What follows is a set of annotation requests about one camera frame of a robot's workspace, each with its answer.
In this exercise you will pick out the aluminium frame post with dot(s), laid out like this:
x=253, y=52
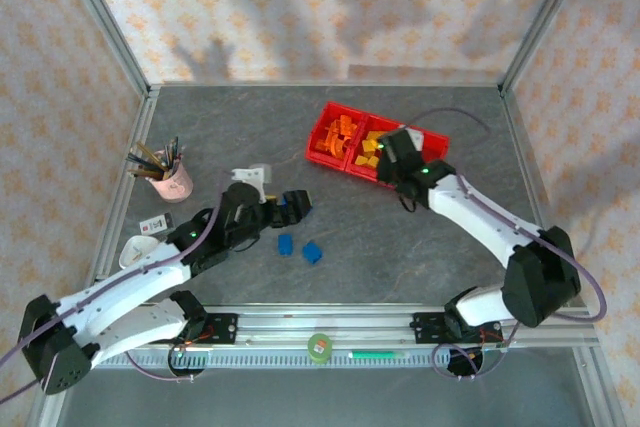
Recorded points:
x=105, y=22
x=547, y=17

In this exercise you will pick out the rectangular orange lego brick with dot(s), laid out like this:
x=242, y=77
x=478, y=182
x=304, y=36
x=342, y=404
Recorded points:
x=346, y=124

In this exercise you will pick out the aluminium table side rail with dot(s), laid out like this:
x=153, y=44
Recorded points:
x=135, y=147
x=520, y=147

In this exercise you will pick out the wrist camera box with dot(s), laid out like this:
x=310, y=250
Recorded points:
x=250, y=175
x=414, y=137

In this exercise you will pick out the pink pencil cup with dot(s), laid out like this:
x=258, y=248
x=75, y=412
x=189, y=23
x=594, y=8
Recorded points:
x=175, y=187

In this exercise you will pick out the small yellow lego brick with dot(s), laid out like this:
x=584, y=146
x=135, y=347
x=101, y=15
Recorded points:
x=369, y=148

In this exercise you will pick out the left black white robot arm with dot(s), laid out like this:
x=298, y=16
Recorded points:
x=120, y=297

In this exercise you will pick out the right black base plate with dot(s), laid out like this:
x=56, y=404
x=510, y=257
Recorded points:
x=425, y=328

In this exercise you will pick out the aluminium mounting rail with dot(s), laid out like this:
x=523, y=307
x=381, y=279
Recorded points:
x=325, y=319

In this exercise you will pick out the green marker pen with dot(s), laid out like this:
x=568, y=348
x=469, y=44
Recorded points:
x=380, y=354

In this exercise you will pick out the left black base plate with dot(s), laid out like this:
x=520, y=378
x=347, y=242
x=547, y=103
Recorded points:
x=222, y=329

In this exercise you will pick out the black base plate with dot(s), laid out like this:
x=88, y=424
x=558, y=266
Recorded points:
x=425, y=328
x=222, y=329

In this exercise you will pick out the long yellow lego brick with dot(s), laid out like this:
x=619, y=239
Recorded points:
x=369, y=162
x=374, y=138

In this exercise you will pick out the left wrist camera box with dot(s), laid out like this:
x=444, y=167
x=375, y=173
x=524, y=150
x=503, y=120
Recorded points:
x=250, y=175

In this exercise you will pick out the long orange lego beam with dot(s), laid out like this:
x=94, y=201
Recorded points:
x=330, y=133

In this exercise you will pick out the curved orange lego piece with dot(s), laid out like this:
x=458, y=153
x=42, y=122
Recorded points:
x=340, y=147

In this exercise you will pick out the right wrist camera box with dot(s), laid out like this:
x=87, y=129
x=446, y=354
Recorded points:
x=414, y=137

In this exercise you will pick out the small white dish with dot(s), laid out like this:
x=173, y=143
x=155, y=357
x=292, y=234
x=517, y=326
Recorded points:
x=135, y=249

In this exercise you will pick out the green tape roll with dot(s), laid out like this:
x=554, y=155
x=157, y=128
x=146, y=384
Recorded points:
x=320, y=347

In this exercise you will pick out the small printed card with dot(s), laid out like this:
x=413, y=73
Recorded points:
x=155, y=224

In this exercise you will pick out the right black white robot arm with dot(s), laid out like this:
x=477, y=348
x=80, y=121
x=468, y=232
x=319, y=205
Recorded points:
x=485, y=227

